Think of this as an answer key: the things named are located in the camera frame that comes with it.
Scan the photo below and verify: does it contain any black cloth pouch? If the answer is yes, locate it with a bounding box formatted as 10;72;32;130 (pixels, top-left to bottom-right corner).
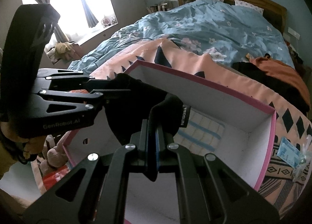
104;73;191;183

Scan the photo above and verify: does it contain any yellow plush toy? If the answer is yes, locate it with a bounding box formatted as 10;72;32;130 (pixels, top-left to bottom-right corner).
47;41;76;62

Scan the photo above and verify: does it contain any person's left hand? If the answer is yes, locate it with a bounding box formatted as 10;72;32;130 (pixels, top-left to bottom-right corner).
5;135;47;165

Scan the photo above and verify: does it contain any peach patterned blanket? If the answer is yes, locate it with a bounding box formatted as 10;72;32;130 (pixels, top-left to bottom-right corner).
90;38;312;211

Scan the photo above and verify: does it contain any brown plush toy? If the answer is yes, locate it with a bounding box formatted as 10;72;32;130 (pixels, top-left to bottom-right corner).
39;139;69;178

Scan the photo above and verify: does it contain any black garment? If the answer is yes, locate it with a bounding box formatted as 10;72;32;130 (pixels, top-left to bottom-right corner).
231;61;310;120

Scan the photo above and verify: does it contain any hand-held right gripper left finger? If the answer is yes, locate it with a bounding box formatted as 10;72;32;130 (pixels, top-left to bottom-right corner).
23;118;156;224

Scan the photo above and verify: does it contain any striped white zip pouch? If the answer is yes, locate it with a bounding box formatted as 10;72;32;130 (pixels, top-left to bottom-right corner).
174;113;226;146

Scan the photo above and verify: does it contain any red printed packet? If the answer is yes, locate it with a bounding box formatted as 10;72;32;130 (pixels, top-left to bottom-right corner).
43;166;74;193

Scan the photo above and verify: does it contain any white wall socket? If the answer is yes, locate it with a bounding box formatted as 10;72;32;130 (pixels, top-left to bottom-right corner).
288;27;301;39

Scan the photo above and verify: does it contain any clear plastic bag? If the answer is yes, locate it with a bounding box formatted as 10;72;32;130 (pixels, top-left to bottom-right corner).
291;134;312;183

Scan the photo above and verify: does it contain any small windowsill ornament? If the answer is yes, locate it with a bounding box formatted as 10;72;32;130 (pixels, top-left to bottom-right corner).
101;16;117;27

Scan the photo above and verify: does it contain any window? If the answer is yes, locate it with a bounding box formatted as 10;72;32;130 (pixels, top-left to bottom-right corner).
21;0;115;44

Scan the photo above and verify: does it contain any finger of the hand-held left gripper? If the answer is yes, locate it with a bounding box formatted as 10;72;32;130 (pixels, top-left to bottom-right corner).
36;68;115;91
36;89;132;119

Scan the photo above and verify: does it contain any blue floral duvet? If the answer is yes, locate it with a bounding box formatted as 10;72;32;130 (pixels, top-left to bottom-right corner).
68;0;295;81

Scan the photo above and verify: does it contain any pink cardboard box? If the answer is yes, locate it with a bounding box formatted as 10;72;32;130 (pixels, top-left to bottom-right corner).
62;60;277;224

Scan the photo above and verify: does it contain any cluttered nightstand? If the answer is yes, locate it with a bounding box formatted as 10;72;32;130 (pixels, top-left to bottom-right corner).
284;39;305;69

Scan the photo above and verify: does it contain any row of cosmetic bottles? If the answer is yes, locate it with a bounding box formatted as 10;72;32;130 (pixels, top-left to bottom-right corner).
146;0;179;14

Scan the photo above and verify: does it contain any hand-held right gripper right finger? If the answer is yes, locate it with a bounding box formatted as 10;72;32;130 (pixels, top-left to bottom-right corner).
155;127;279;224

